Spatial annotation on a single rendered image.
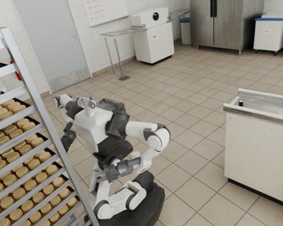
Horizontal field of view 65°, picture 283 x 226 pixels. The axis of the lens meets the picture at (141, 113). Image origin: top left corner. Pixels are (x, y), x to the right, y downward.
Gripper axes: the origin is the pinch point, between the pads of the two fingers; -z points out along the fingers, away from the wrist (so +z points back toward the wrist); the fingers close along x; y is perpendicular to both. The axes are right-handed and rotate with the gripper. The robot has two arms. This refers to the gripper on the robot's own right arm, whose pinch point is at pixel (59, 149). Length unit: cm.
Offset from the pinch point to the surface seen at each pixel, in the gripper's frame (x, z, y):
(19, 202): 19, -56, 19
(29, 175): 28, -48, 23
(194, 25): -29, 501, 98
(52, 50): -6, 327, -204
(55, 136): 40, -35, 34
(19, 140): 46, -45, 25
